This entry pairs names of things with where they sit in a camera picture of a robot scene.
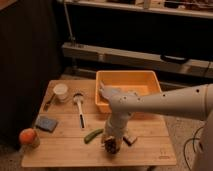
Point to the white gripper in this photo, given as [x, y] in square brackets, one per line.
[111, 131]

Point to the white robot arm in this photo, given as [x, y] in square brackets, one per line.
[192, 102]

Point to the grey cloth in tray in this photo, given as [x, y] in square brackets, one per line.
[108, 91]

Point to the yellow plastic tray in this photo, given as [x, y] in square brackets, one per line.
[143, 82]

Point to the green plastic cup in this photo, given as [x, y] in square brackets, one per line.
[112, 151]

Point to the green chili pepper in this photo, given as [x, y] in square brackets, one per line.
[88, 138]

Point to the dark rectangular brush block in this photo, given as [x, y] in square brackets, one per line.
[129, 140]

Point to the wooden folding table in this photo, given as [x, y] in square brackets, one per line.
[65, 147]

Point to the blue sponge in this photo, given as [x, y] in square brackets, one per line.
[46, 124]

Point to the white paper cup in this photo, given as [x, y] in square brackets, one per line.
[61, 92]

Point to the orange peach fruit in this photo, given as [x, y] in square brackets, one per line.
[28, 137]

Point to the grey metal shelf beam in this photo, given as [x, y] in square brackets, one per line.
[149, 61]

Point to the metal vertical pole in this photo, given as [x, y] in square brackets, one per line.
[72, 38]

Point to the white handled spatula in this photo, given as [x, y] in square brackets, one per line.
[78, 100]

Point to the black handle on beam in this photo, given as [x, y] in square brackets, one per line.
[177, 60]

